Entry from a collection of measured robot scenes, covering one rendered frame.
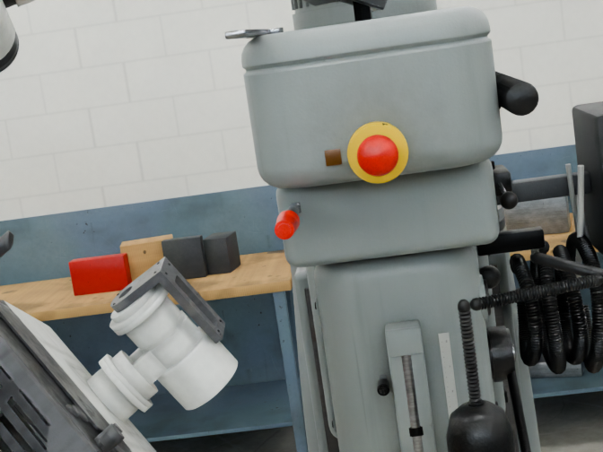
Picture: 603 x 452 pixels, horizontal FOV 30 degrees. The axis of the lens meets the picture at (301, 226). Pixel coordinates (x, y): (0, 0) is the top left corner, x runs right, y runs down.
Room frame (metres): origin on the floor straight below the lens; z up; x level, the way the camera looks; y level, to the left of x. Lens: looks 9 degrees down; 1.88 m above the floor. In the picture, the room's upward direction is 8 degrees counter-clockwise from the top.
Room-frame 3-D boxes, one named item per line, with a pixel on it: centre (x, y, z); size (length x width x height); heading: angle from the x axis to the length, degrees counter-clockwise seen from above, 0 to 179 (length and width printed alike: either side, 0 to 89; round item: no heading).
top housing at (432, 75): (1.35, -0.11, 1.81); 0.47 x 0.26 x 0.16; 175
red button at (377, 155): (1.09, -0.08, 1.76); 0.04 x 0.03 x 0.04; 85
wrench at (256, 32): (1.20, 0.02, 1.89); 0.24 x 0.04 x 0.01; 173
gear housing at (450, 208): (1.38, -0.11, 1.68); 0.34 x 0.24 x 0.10; 175
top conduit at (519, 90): (1.36, -0.26, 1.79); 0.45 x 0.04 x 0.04; 175
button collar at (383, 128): (1.11, -0.09, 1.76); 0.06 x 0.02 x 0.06; 85
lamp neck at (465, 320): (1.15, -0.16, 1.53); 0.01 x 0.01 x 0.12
